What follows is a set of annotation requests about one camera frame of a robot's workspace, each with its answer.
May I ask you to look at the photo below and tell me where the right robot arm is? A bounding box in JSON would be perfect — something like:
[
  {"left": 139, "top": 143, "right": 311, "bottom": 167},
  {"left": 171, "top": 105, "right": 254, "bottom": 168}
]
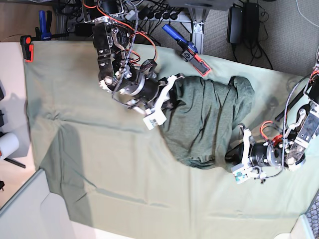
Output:
[{"left": 81, "top": 0, "right": 176, "bottom": 110}]

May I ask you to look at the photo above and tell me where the black power adapter left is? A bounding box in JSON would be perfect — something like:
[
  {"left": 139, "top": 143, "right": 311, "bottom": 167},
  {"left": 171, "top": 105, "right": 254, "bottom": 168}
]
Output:
[{"left": 226, "top": 6, "right": 243, "bottom": 44}]

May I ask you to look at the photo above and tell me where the black power brick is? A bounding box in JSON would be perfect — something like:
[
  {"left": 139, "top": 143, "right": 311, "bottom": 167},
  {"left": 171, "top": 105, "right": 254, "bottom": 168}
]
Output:
[{"left": 74, "top": 23, "right": 94, "bottom": 37}]

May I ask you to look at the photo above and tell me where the orange black corner clamp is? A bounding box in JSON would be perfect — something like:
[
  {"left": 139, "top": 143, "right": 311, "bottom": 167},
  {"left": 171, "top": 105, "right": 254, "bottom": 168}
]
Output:
[{"left": 20, "top": 10, "right": 69, "bottom": 62}]

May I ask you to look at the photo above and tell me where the green T-shirt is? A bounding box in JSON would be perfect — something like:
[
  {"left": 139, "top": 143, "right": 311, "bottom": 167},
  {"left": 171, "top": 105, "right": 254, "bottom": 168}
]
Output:
[{"left": 160, "top": 76, "right": 255, "bottom": 170}]

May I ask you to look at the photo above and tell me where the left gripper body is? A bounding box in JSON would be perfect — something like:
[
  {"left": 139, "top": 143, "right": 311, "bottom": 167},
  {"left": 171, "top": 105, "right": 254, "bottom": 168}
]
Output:
[{"left": 250, "top": 143, "right": 282, "bottom": 167}]

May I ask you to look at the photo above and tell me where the blue orange bar clamp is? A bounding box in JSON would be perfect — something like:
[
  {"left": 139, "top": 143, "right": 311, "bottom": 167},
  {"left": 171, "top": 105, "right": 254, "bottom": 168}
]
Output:
[{"left": 162, "top": 24, "right": 211, "bottom": 76}]

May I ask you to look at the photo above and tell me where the black power adapter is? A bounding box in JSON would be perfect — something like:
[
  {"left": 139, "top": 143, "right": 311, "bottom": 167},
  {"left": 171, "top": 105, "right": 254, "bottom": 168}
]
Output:
[
  {"left": 243, "top": 2, "right": 260, "bottom": 40},
  {"left": 226, "top": 6, "right": 243, "bottom": 44}
]

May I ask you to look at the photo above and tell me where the white paper roll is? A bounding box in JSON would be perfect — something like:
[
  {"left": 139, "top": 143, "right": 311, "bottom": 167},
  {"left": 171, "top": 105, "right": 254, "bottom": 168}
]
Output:
[{"left": 0, "top": 132, "right": 19, "bottom": 160}]

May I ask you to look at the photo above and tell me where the black power strip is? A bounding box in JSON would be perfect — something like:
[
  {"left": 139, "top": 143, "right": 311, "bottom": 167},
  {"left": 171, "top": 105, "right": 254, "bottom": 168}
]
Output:
[{"left": 139, "top": 6, "right": 183, "bottom": 20}]

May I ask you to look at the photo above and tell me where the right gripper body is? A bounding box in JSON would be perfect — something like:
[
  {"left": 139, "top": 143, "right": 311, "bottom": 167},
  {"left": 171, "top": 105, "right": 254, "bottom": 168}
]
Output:
[{"left": 129, "top": 78, "right": 164, "bottom": 104}]

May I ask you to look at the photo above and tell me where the black power adapter right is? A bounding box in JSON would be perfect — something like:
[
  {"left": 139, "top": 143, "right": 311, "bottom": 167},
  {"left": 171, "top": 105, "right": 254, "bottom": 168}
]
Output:
[{"left": 243, "top": 2, "right": 260, "bottom": 40}]

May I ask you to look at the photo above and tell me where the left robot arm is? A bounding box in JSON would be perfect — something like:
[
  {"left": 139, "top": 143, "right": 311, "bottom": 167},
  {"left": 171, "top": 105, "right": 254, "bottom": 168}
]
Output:
[{"left": 225, "top": 61, "right": 319, "bottom": 183}]

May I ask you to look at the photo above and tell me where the aluminium table leg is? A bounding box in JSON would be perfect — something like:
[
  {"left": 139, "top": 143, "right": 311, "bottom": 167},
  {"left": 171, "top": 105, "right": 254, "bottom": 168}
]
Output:
[{"left": 188, "top": 7, "right": 209, "bottom": 54}]

